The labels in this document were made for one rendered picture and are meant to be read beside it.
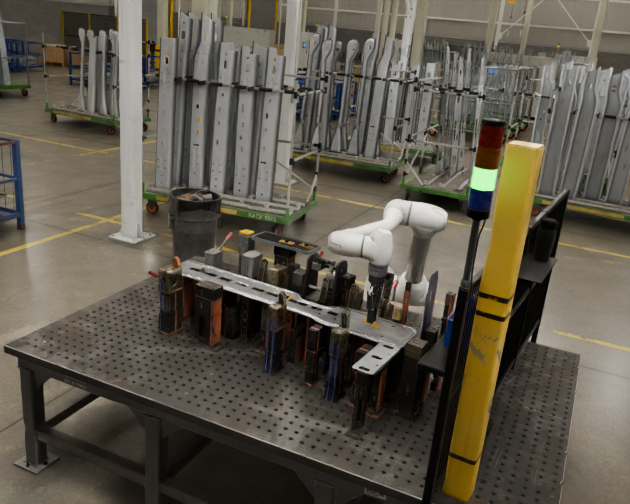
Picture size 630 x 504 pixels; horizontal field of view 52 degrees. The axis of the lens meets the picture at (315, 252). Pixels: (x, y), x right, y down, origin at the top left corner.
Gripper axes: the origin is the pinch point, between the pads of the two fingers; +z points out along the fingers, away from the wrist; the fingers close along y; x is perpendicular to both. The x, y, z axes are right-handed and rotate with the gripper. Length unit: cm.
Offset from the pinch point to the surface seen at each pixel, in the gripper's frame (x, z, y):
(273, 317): -39.7, 5.8, 21.8
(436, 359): 38.1, 2.3, 17.3
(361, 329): -1.4, 5.4, 6.7
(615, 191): 44, 57, -726
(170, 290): -102, 10, 22
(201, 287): -83, 3, 21
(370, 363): 15.5, 5.3, 32.9
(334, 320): -15.6, 5.4, 6.5
